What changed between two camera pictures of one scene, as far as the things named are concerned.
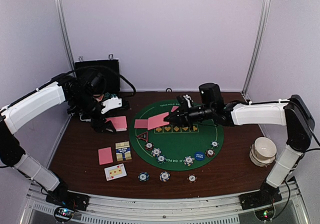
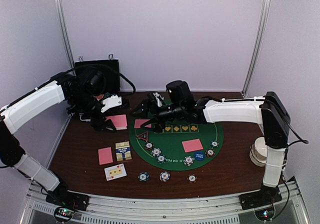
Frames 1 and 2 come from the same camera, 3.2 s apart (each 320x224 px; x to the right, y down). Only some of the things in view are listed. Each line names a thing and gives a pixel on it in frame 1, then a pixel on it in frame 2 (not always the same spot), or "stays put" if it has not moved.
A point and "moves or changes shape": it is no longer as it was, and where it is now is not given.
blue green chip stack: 143,176 stays put
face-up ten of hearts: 115,172 stays put
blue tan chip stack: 164,176 stays put
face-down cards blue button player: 156,121 moves or changes shape
